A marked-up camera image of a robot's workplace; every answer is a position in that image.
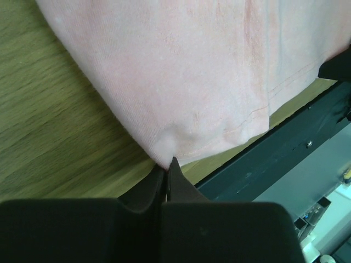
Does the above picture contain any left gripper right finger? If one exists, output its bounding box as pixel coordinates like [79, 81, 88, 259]
[160, 158, 304, 262]

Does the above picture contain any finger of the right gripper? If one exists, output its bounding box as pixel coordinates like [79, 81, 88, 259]
[318, 47, 351, 82]

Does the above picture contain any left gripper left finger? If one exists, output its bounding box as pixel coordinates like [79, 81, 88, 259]
[1, 166, 165, 262]

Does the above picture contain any salmon pink t-shirt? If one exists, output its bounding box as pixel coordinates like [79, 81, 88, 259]
[37, 1, 350, 168]

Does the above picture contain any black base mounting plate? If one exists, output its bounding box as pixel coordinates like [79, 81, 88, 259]
[195, 82, 350, 202]

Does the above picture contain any aluminium table frame rail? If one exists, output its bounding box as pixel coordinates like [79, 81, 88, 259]
[255, 125, 350, 262]

